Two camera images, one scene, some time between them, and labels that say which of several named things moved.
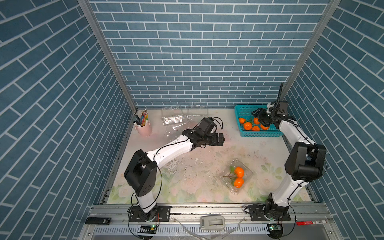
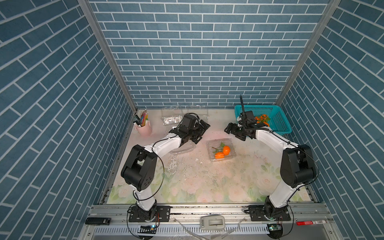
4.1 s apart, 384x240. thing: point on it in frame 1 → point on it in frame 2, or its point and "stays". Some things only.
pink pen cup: (145, 130) stays
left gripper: (220, 142) → (201, 130)
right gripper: (260, 112) → (234, 126)
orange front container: (239, 171) → (226, 150)
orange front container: (238, 182) → (219, 155)
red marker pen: (307, 223) stays
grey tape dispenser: (212, 222) stays
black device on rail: (96, 220) stays
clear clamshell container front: (235, 175) → (219, 149)
